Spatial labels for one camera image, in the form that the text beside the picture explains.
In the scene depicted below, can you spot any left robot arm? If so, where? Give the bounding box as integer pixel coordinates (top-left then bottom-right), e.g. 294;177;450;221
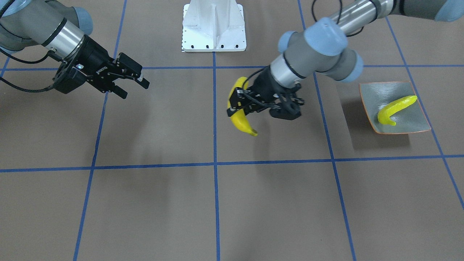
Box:
227;0;464;120

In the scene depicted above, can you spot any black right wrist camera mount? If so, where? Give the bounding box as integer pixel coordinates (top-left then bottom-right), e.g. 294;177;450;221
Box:
50;62;87;94

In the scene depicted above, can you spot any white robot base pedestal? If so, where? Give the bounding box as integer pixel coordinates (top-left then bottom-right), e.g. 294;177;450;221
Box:
181;0;247;52

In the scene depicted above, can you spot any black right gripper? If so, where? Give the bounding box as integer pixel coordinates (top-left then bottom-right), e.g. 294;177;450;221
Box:
73;35;150;99

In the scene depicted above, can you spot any bright yellow banana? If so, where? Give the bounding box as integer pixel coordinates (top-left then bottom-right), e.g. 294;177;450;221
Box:
377;95;418;126

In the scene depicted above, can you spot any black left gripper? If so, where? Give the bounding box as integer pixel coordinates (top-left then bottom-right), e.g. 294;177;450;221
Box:
227;65;282;117

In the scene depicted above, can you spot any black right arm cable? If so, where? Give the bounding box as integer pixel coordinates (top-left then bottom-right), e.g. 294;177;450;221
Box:
0;0;62;92

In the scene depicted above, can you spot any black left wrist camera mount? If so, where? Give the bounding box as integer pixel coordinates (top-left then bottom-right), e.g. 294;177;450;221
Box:
269;82;305;120

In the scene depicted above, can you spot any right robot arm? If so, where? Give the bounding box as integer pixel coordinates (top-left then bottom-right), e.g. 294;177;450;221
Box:
1;0;150;99

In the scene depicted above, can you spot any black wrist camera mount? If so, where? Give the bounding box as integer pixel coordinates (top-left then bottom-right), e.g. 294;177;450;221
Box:
269;82;305;120
50;62;87;94

